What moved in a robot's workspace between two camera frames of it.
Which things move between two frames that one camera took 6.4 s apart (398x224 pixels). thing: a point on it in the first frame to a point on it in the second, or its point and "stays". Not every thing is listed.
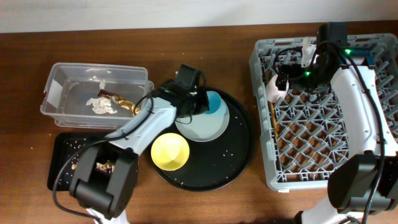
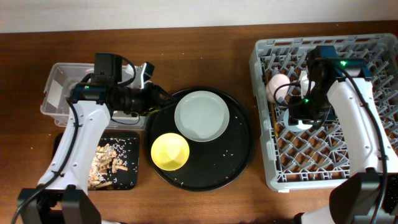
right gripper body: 312,81 to 313,108
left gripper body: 199,101 to 138,100
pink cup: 272,93 stays
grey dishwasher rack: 302,135 stays
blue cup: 214,101 to 295,128
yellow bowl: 170,151 stays
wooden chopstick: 274,118 stays
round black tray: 216,163 stays
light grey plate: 202,127 stays
